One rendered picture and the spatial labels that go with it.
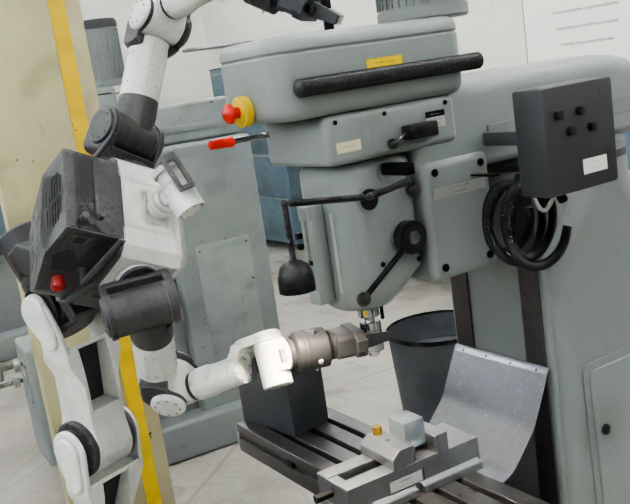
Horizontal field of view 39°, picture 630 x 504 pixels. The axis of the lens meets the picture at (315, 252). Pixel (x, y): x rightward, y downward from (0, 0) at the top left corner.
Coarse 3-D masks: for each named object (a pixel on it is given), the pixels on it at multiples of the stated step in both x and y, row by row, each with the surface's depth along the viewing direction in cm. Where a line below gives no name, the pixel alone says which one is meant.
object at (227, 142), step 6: (222, 138) 181; (228, 138) 181; (234, 138) 183; (240, 138) 183; (246, 138) 184; (252, 138) 184; (258, 138) 185; (210, 144) 179; (216, 144) 180; (222, 144) 180; (228, 144) 181; (234, 144) 182
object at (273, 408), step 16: (320, 368) 229; (256, 384) 232; (304, 384) 226; (320, 384) 229; (256, 400) 234; (272, 400) 228; (288, 400) 223; (304, 400) 226; (320, 400) 230; (256, 416) 236; (272, 416) 230; (288, 416) 225; (304, 416) 226; (320, 416) 230; (288, 432) 226
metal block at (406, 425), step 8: (392, 416) 192; (400, 416) 191; (408, 416) 191; (416, 416) 190; (392, 424) 191; (400, 424) 188; (408, 424) 188; (416, 424) 189; (392, 432) 192; (400, 432) 189; (408, 432) 188; (416, 432) 189; (424, 432) 190; (408, 440) 188; (416, 440) 189; (424, 440) 190
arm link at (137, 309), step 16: (144, 288) 175; (160, 288) 175; (112, 304) 172; (128, 304) 172; (144, 304) 173; (160, 304) 174; (128, 320) 172; (144, 320) 173; (160, 320) 175; (144, 336) 177; (160, 336) 178
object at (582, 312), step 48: (624, 144) 208; (576, 192) 200; (624, 192) 207; (576, 240) 200; (624, 240) 209; (480, 288) 217; (528, 288) 202; (576, 288) 201; (624, 288) 210; (480, 336) 221; (528, 336) 206; (576, 336) 202; (624, 336) 211; (576, 384) 203; (624, 384) 211; (576, 432) 205; (624, 432) 212; (528, 480) 218; (576, 480) 207; (624, 480) 213
